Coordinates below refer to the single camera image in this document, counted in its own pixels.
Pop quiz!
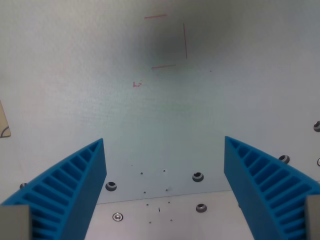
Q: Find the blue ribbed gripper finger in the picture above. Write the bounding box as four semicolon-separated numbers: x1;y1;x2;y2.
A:
223;135;320;240
0;138;108;240

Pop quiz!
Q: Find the beige card with dark arc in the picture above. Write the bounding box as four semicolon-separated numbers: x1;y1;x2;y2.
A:
0;100;12;139

